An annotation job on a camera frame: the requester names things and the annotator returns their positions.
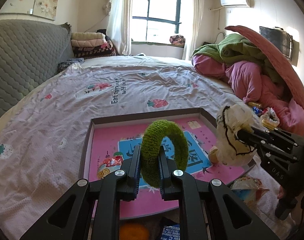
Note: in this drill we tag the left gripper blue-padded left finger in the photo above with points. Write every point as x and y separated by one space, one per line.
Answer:
133 168

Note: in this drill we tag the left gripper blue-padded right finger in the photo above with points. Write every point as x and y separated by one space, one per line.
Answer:
170 185

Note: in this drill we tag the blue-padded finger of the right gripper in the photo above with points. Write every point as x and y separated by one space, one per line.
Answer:
281 151
278 137

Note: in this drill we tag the red blue toy egg packet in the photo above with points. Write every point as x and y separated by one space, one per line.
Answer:
250 190

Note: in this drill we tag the orange mandarin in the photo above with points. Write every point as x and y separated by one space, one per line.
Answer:
133 231

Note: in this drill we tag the blue snack packet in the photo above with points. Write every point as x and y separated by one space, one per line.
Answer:
170 232

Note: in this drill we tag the red white toy egg packet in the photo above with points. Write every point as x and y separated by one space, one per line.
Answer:
109 165

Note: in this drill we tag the beige ball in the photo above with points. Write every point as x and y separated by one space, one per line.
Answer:
213 155

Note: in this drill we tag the person's right hand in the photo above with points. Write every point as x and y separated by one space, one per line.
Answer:
281 193

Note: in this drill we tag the yellow snack packets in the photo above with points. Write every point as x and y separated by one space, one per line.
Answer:
268 117

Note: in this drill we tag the dark cardboard box tray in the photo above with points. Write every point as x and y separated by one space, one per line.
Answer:
152 159

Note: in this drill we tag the pink duvet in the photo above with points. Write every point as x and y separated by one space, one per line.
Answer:
249 84

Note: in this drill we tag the pink pillow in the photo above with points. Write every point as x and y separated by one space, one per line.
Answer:
276 58

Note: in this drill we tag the green blanket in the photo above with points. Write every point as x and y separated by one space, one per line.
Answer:
235 48

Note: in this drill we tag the pink strawberry bedsheet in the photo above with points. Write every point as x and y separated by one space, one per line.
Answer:
42 137

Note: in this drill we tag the patterned bag on sill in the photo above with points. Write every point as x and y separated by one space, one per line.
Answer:
177 40

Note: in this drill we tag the dark cloth by headboard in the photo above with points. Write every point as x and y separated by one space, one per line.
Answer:
65 64

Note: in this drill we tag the stack of folded blankets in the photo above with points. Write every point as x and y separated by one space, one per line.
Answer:
92 45

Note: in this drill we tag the air conditioner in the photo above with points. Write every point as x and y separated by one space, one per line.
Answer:
235 3

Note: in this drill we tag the left white curtain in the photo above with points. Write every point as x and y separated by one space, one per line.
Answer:
119 24

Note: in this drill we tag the white curtain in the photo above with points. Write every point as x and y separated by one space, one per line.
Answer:
119 24
195 14

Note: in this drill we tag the right white curtain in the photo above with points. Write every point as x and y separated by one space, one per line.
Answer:
195 14

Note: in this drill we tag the grey quilted headboard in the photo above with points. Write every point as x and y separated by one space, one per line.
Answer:
29 54

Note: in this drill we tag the wall television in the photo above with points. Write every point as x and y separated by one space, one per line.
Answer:
279 38

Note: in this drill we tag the window with dark frame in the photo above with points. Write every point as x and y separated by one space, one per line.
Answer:
155 21

